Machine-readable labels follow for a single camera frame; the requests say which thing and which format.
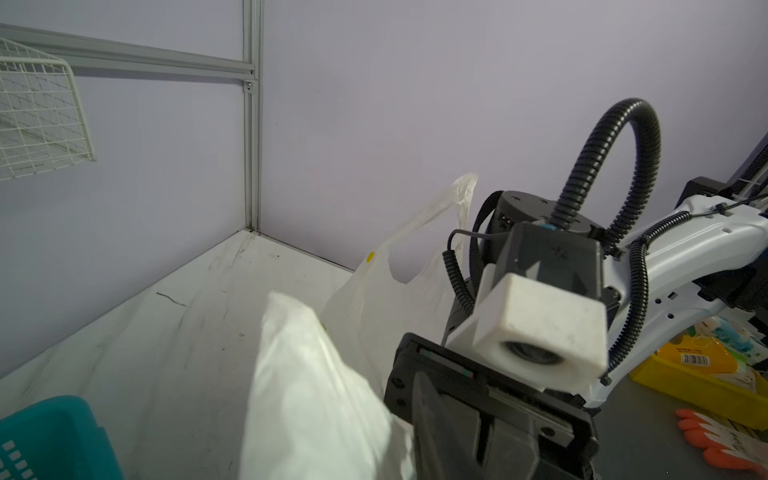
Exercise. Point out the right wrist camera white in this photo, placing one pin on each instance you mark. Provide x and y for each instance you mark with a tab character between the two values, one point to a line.
539	317

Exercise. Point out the white lemon print plastic bag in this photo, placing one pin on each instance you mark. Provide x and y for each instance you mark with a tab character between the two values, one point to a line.
316	409

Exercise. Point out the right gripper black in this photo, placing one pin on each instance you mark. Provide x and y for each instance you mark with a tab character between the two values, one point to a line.
470	421

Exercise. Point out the orange white work glove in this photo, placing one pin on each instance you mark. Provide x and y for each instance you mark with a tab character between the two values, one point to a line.
722	446

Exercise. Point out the yellow bin outside cell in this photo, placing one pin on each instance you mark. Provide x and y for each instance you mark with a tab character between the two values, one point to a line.
700	371

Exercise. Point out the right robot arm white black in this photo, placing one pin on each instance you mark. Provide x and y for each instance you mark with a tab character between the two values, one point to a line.
704	236

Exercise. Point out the teal plastic basket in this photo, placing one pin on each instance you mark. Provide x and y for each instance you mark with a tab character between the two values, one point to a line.
57	438

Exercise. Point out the white wire wall basket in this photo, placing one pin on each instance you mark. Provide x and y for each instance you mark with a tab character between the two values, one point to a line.
43	124

